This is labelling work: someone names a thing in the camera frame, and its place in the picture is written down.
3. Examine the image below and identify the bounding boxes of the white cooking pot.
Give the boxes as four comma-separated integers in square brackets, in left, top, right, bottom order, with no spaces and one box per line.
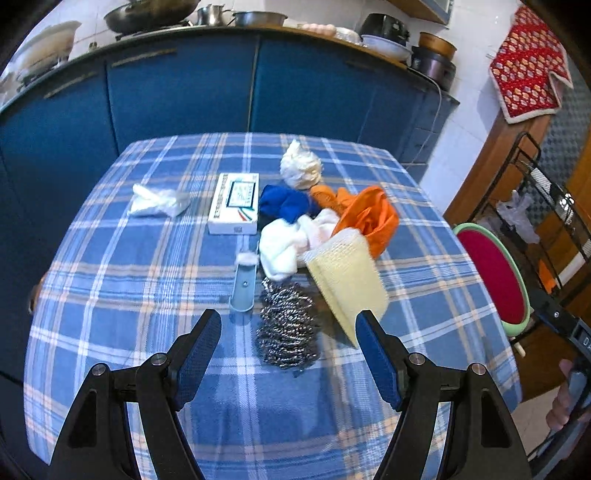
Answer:
[13,20,82,77]

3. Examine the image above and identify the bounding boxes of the white plastic bag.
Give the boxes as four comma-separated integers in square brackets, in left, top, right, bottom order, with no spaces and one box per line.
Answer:
[496,189,541,245]

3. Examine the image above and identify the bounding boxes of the steel bowl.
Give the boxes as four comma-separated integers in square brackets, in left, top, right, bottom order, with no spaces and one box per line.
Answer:
[231,11,288,28]

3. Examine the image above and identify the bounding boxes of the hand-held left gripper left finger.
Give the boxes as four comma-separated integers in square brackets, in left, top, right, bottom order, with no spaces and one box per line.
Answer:
[46,308,223,480]

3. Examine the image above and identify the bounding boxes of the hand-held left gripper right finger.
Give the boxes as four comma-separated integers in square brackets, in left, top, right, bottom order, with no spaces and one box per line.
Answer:
[355,309,533,480]

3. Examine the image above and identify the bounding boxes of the white power cable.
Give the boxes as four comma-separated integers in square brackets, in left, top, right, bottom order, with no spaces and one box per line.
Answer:
[406,69,445,167]

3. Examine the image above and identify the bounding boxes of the small steel pot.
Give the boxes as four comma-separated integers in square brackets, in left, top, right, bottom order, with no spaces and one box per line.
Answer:
[196,4,234,27]

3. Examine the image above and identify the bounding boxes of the steel wool scourer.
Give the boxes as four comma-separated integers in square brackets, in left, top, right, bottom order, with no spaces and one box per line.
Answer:
[255,279,321,371]

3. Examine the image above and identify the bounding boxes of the black wire rack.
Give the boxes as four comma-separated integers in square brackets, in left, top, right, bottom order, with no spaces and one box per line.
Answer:
[495,131,591,305]

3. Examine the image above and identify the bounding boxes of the black pot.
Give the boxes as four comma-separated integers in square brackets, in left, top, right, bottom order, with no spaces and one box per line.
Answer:
[359,13,412,47]

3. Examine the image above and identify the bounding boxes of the light blue plastic channel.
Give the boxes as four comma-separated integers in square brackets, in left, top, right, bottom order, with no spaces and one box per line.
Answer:
[229,258,257,311]

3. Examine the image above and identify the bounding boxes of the orange item on rack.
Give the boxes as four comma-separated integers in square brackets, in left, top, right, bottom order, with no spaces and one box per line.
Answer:
[537,260,563,290]

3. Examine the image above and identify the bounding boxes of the clear crumpled plastic wrap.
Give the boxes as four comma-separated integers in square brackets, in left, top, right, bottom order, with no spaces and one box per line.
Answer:
[130,183,191,218]

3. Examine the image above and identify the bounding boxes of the blue cloth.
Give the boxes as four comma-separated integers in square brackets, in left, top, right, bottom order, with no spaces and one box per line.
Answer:
[258,185,320,227]

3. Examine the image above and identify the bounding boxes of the white cardboard box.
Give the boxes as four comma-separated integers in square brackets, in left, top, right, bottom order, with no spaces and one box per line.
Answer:
[206,172,260,236]

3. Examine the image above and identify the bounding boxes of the blue plaid tablecloth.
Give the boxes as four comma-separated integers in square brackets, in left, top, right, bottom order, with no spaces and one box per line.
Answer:
[23,133,523,480]

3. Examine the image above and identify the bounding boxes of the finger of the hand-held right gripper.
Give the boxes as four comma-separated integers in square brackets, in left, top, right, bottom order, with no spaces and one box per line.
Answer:
[529,278,579,339]

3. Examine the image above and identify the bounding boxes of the black wok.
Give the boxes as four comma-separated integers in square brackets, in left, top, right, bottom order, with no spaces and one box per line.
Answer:
[103,0,202,36]

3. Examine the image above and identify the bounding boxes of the cream crumpled cloth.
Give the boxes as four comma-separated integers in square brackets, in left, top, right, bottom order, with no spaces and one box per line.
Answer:
[280,139,323,190]

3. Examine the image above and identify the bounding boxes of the orange cloth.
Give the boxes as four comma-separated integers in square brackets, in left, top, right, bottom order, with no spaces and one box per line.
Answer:
[310,185,400,260]

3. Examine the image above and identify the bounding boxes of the black rice cooker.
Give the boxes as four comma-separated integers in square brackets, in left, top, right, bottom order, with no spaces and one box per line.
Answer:
[410,45,458,92]

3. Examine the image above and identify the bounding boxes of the blue kitchen cabinet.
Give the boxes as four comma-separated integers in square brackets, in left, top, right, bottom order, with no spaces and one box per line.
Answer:
[0,28,461,386]

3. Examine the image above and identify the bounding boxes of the brown pot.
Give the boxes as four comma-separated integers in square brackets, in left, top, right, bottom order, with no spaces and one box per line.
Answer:
[418,32,458,61]

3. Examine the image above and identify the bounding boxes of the yellow mesh cloth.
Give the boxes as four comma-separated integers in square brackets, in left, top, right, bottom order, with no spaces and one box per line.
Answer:
[303,229,390,348]

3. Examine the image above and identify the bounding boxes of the white bowl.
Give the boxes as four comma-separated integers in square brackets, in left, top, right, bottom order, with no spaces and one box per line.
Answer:
[361,34,413,64]

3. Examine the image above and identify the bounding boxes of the person's right hand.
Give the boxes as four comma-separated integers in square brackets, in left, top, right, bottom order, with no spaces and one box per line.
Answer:
[546,360,574,430]

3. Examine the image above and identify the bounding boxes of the white cloth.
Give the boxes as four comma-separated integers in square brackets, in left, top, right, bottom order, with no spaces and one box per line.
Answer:
[259,208,339,282]

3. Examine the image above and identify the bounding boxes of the red basin with green rim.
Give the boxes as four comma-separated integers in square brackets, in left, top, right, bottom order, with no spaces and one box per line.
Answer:
[452,222,530,338]

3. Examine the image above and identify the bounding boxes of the eggs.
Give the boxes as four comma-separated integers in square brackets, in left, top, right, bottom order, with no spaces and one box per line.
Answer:
[295,23,338,38]

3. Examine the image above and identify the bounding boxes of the wooden door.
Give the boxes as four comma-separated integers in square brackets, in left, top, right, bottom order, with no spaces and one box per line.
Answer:
[443,108,591,402]

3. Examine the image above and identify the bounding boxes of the red patterned hanging cloth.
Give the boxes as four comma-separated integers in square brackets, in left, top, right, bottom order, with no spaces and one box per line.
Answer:
[489,6,576,125]

